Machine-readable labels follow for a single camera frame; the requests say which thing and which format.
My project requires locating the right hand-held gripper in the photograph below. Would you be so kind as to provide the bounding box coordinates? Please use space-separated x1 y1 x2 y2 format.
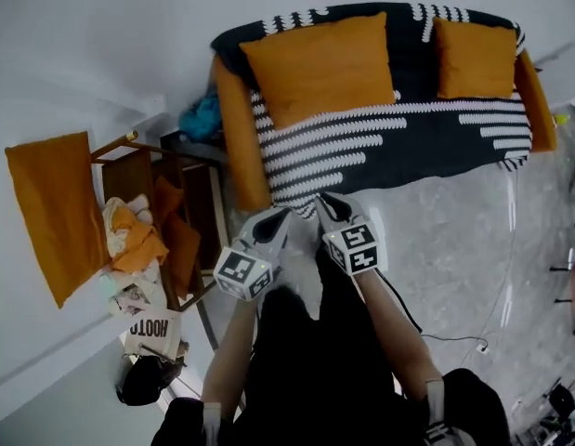
314 191 380 277

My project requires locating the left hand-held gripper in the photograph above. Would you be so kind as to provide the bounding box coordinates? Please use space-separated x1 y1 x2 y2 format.
213 207 293 302

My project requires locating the black white striped blanket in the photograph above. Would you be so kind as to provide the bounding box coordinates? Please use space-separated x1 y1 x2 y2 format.
211 1 534 222

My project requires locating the orange sofa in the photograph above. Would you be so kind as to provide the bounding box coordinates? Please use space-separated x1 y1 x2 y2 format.
212 48 557 213

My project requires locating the large orange cushion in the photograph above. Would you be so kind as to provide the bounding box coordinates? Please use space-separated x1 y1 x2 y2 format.
239 11 397 130

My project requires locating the person's left forearm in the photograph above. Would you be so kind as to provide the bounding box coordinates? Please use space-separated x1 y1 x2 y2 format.
201 295 260 417

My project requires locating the person's right forearm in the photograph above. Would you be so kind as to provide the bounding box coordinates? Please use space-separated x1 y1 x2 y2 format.
354 267 444 401

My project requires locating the orange and white clothes pile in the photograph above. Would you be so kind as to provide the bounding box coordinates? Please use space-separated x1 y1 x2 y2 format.
100 193 170 296

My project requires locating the teal cloth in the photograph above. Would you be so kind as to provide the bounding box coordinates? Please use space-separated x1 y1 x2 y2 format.
178 93 223 143

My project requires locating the person's black clothed body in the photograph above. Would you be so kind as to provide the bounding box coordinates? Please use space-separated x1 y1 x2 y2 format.
150 246 511 446

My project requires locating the wooden rattan chair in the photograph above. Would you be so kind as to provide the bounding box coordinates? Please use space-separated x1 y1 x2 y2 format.
90 130 232 313

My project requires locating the beige tote bag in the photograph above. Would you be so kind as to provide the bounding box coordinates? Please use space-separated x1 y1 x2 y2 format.
124 311 182 360

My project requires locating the black backpack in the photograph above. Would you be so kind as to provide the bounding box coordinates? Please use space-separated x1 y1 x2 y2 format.
115 353 186 407

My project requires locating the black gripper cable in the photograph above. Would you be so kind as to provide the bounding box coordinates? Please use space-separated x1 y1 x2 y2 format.
373 269 424 335

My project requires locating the grey shoulder strap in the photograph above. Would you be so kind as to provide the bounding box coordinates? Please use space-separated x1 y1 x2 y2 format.
202 400 223 446
424 377 463 446

